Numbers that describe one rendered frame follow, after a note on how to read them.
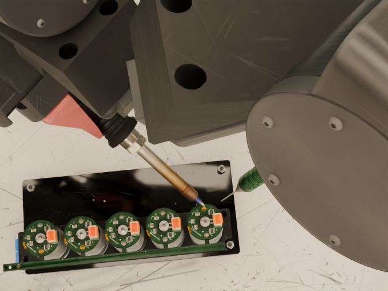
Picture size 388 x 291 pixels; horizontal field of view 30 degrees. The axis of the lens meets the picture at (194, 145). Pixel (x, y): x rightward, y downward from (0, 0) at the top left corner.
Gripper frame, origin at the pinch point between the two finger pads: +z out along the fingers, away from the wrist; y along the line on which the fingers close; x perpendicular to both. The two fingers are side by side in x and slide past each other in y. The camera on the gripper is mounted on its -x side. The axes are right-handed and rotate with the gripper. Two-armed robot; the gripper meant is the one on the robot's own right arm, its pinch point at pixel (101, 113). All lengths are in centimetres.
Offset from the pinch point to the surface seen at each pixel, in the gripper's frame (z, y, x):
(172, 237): 7.3, -3.0, -5.6
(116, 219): 5.6, -4.4, -2.2
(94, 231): 4.8, -6.0, -2.0
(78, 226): 4.9, -6.4, -0.7
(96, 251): 7.3, -7.0, -1.4
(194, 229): 7.6, -1.6, -6.3
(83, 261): 5.7, -8.0, -2.3
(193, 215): 7.4, -0.9, -5.7
